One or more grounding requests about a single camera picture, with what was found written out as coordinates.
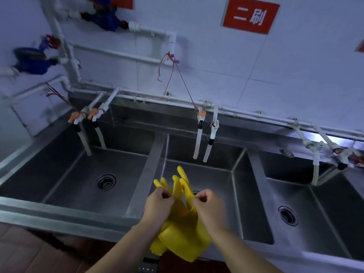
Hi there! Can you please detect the stainless steel sink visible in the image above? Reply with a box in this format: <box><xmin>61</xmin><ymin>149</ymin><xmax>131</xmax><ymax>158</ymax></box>
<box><xmin>257</xmin><ymin>150</ymin><xmax>364</xmax><ymax>262</ymax></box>
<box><xmin>125</xmin><ymin>135</ymin><xmax>275</xmax><ymax>245</ymax></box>
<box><xmin>0</xmin><ymin>122</ymin><xmax>155</xmax><ymax>218</ymax></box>

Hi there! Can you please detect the red valve handle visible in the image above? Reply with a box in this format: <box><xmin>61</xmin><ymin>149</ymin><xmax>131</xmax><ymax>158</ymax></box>
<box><xmin>45</xmin><ymin>34</ymin><xmax>62</xmax><ymax>50</ymax></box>

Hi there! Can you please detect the white plastic faucet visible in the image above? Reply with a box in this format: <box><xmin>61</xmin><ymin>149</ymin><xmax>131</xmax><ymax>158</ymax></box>
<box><xmin>210</xmin><ymin>106</ymin><xmax>220</xmax><ymax>140</ymax></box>
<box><xmin>294</xmin><ymin>126</ymin><xmax>322</xmax><ymax>160</ymax></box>
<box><xmin>314</xmin><ymin>125</ymin><xmax>362</xmax><ymax>168</ymax></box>

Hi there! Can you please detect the person's left forearm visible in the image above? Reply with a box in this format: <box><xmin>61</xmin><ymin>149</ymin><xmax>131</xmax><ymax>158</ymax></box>
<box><xmin>85</xmin><ymin>221</ymin><xmax>163</xmax><ymax>273</ymax></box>

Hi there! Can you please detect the person's right forearm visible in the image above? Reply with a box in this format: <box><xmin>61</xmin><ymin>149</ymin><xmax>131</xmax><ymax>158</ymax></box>
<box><xmin>210</xmin><ymin>227</ymin><xmax>285</xmax><ymax>273</ymax></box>

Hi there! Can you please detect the blue water valve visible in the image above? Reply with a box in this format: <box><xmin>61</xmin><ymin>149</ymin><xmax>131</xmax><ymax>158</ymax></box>
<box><xmin>79</xmin><ymin>0</ymin><xmax>129</xmax><ymax>32</ymax></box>
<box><xmin>13</xmin><ymin>47</ymin><xmax>60</xmax><ymax>76</ymax></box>

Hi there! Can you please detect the yellow rubber glove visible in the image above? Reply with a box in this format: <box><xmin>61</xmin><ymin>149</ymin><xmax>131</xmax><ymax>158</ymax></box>
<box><xmin>158</xmin><ymin>166</ymin><xmax>212</xmax><ymax>264</ymax></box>
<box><xmin>149</xmin><ymin>177</ymin><xmax>177</xmax><ymax>256</ymax></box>

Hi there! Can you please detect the dark red string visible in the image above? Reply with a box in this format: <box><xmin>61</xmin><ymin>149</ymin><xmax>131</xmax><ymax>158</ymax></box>
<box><xmin>45</xmin><ymin>83</ymin><xmax>76</xmax><ymax>110</ymax></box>

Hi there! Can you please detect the white wall water pipe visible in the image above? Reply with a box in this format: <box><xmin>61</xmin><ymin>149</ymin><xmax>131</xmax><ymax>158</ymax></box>
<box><xmin>0</xmin><ymin>0</ymin><xmax>364</xmax><ymax>140</ymax></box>

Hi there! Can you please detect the person's right hand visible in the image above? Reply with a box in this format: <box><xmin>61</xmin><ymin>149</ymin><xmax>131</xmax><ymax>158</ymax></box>
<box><xmin>192</xmin><ymin>189</ymin><xmax>228</xmax><ymax>234</ymax></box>

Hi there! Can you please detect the metal floor drain grate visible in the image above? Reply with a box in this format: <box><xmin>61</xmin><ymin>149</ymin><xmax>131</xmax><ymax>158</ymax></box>
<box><xmin>138</xmin><ymin>257</ymin><xmax>158</xmax><ymax>273</ymax></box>

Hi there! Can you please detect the red wall sign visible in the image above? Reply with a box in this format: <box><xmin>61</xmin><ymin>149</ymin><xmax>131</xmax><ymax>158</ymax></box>
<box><xmin>87</xmin><ymin>0</ymin><xmax>134</xmax><ymax>10</ymax></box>
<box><xmin>223</xmin><ymin>0</ymin><xmax>281</xmax><ymax>35</ymax></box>

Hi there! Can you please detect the white faucet with orange handle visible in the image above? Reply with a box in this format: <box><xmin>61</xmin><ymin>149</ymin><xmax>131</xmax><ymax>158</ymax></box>
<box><xmin>87</xmin><ymin>88</ymin><xmax>120</xmax><ymax>121</ymax></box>
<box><xmin>196</xmin><ymin>106</ymin><xmax>207</xmax><ymax>130</ymax></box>
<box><xmin>67</xmin><ymin>106</ymin><xmax>91</xmax><ymax>126</ymax></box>

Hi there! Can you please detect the person's left hand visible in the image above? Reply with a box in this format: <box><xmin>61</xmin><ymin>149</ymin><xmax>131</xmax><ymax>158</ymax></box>
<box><xmin>141</xmin><ymin>187</ymin><xmax>177</xmax><ymax>229</ymax></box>

